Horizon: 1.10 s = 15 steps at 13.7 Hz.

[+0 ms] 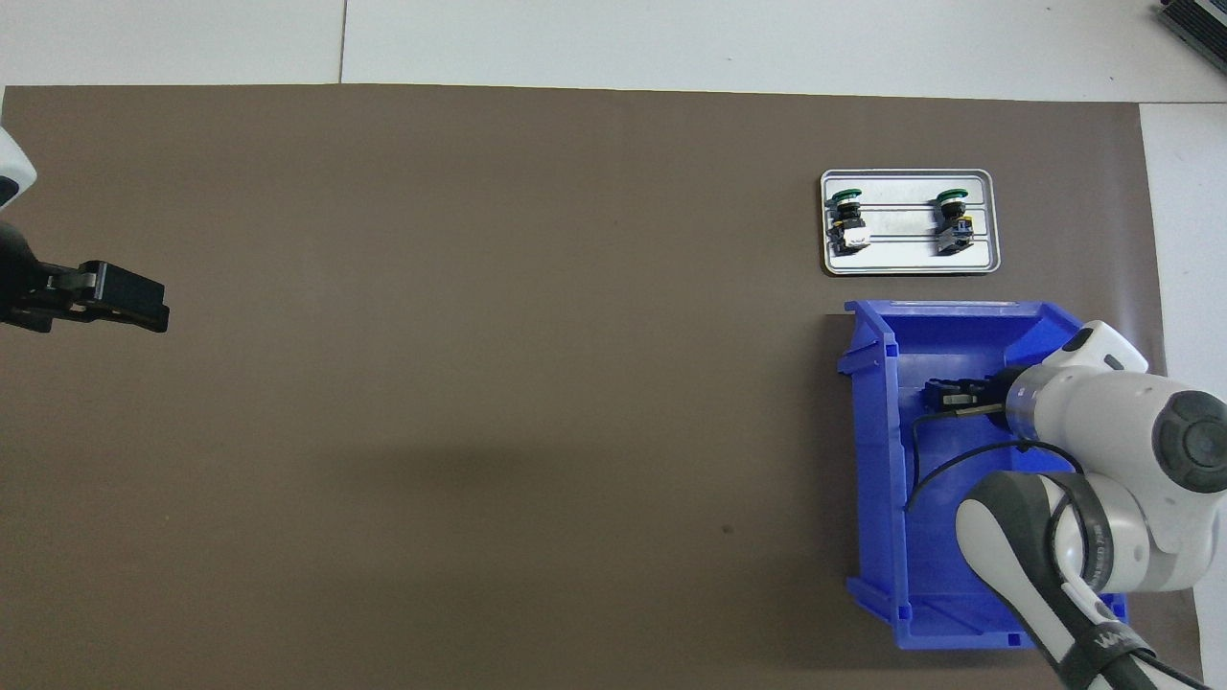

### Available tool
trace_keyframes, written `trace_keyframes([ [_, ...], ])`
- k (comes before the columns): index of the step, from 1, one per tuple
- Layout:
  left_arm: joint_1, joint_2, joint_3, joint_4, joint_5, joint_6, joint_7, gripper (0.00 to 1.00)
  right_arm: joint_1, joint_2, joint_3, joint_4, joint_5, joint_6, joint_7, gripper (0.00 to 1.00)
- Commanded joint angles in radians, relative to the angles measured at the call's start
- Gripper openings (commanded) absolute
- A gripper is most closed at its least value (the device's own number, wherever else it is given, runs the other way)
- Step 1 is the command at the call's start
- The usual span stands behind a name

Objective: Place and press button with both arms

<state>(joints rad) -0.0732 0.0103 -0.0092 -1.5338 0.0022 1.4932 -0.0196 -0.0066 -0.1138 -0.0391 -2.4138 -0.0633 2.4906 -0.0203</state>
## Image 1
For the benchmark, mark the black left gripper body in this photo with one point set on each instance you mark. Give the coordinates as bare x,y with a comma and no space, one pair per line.
19,283

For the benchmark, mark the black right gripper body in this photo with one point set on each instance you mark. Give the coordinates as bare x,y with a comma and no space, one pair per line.
999,395

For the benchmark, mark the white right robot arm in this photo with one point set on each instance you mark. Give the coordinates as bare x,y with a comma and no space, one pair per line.
1102,460

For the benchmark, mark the green push button yellow block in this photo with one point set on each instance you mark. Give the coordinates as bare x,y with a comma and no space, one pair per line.
953,230

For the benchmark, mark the green push button white block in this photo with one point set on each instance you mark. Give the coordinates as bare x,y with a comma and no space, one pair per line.
847,230

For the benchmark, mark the blue plastic storage bin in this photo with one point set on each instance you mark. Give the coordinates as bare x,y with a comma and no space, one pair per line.
939,537

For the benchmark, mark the grey metal tray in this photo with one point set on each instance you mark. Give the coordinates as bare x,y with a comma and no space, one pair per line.
901,259

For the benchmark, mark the brown table mat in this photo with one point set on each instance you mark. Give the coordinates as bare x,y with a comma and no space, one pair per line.
383,192

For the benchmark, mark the grey ribbed device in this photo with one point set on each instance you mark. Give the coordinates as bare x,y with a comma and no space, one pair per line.
1198,19

